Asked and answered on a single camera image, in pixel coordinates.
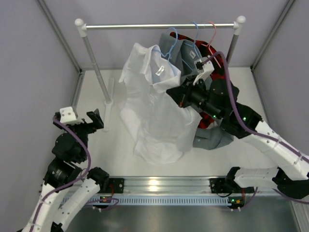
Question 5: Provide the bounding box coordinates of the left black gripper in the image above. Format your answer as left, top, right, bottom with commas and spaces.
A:
55, 109, 104, 161

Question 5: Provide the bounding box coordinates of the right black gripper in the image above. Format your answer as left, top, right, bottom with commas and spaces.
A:
167, 75, 223, 122

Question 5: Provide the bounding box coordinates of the pink wire hanger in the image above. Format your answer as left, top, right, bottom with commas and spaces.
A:
202, 21, 222, 78

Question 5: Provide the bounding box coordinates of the white shirt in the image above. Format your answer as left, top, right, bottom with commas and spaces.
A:
119, 43, 201, 165

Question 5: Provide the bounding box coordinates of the white metal clothes rack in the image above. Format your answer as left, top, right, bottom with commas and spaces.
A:
74, 15, 246, 131

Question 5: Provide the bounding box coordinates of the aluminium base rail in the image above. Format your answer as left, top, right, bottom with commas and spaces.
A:
96, 175, 302, 194

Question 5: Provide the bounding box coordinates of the slotted grey cable duct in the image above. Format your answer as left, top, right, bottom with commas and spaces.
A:
62, 195, 232, 205

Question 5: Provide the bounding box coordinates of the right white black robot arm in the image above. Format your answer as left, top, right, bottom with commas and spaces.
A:
166, 79, 309, 200

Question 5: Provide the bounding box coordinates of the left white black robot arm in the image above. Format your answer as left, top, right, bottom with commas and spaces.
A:
22, 107, 109, 232

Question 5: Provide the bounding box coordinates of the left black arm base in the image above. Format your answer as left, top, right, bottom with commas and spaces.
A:
105, 178, 125, 194

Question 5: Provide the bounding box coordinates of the blue hanger holding grey shirt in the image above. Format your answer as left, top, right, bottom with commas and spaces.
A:
181, 21, 201, 71

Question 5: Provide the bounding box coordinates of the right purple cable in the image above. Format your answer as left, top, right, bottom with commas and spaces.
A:
200, 51, 309, 213

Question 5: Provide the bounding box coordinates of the light blue hanger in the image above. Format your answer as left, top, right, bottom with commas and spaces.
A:
153, 27, 180, 65

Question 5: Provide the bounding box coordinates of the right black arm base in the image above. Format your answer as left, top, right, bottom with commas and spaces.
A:
209, 177, 255, 211

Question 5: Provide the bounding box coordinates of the grey button-up shirt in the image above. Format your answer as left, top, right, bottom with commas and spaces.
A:
174, 34, 234, 150

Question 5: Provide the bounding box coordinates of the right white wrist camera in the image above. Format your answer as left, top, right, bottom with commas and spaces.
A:
193, 56, 214, 85

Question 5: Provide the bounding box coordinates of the red black plaid shirt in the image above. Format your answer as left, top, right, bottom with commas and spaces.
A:
169, 31, 239, 130

